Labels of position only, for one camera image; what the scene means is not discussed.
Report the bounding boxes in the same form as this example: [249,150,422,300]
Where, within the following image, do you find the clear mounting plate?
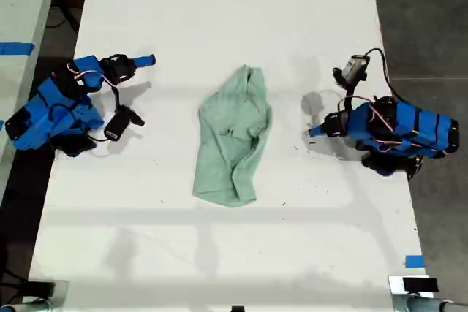
[21,279,69,305]

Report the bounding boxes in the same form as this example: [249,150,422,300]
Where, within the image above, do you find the black camera stalk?
[111,84,124,114]
[338,83,358,114]

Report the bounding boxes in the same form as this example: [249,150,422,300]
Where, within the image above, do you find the long blue tape strip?
[0,42,36,56]

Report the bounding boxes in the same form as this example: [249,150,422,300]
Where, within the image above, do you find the black box on clear plate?
[27,280,56,297]

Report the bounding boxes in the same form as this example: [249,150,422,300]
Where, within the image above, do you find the white mounting plate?
[388,275,434,297]

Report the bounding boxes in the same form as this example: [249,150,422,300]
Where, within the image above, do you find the grey black camera box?
[332,55,369,88]

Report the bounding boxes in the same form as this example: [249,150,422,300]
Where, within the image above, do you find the pale green T-shirt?
[192,64,273,208]

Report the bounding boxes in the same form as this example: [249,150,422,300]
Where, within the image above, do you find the black box on white plate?
[402,277,439,294]

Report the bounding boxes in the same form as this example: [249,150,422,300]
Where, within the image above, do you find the white side table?
[0,0,63,189]

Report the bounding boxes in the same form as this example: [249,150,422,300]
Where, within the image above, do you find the black floor cables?
[0,267,30,302]

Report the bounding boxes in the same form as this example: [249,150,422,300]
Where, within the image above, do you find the square blue tape piece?
[404,254,426,269]

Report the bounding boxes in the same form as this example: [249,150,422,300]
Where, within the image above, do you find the grey metal pipe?
[393,292,468,312]

